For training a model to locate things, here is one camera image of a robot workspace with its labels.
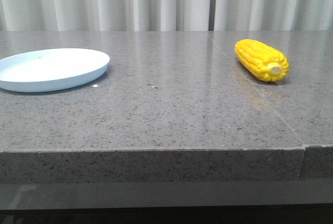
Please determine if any light blue round plate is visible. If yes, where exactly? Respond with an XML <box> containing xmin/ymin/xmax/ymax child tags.
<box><xmin>1</xmin><ymin>48</ymin><xmax>110</xmax><ymax>93</ymax></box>

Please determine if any white pleated curtain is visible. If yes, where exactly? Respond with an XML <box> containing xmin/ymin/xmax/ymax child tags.
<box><xmin>1</xmin><ymin>0</ymin><xmax>332</xmax><ymax>31</ymax></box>

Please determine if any yellow corn cob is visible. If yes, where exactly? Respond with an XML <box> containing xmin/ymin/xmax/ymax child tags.
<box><xmin>235</xmin><ymin>39</ymin><xmax>289</xmax><ymax>82</ymax></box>

